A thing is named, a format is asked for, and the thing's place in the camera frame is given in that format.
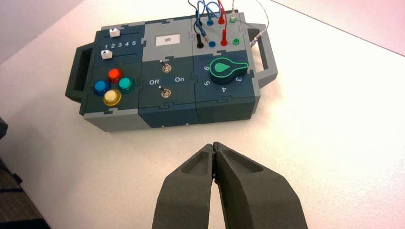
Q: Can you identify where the blue banana plug cable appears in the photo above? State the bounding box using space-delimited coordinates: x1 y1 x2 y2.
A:
193 0 223 43

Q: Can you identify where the dark grey block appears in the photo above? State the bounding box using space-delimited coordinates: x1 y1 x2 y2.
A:
0 117 9 140

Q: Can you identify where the silver connector grey cable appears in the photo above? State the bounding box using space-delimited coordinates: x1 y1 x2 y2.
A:
249 0 270 48

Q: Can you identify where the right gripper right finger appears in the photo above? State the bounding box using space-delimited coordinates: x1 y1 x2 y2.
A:
213 141 309 229

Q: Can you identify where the white display label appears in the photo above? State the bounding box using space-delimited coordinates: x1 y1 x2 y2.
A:
155 33 181 46

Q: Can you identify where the yellow dome push button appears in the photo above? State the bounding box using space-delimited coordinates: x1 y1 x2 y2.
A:
103 89 122 107

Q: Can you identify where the blue dome push button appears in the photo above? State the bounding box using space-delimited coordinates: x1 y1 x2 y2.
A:
93 79 110 96

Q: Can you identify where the red dome push button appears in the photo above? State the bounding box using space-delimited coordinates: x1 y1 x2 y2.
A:
107 68 123 84

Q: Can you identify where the teal grey control board box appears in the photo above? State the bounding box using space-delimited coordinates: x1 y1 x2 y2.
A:
64 12 278 133

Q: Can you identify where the black banana plug cable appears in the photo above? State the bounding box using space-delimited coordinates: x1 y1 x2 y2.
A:
187 0 205 49

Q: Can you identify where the teal dome push button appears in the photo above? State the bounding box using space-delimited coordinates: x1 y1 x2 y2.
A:
117 77 136 94

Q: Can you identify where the green rotary pointer knob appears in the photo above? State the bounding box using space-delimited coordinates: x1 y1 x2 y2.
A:
209 58 250 85

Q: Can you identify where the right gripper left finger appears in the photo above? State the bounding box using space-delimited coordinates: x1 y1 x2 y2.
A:
151 144 216 229

